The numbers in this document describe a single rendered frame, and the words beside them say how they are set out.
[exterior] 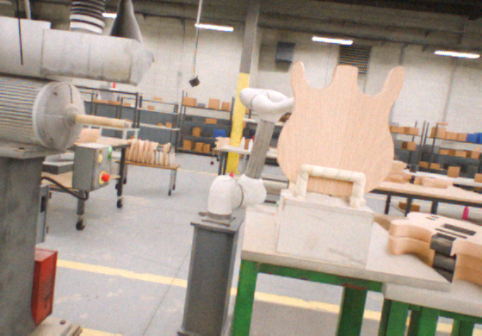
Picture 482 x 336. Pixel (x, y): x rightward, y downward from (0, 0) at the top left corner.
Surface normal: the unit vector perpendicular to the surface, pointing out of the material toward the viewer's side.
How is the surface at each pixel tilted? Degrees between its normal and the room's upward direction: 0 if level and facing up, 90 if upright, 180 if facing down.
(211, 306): 90
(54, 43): 90
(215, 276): 90
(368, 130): 90
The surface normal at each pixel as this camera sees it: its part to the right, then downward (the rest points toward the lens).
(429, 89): -0.07, 0.08
